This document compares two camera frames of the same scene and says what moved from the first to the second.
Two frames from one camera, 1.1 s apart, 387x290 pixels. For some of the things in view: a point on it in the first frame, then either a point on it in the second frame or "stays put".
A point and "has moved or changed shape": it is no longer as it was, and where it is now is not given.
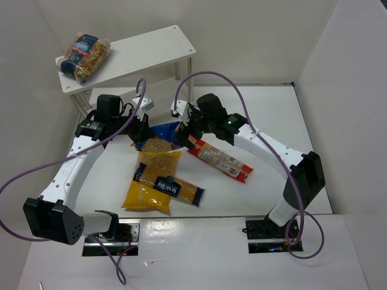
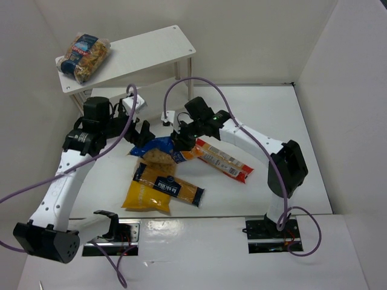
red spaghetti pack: (219, 159) stays put
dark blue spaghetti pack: (170, 184) stays put
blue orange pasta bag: (162, 140) has moved or changed shape
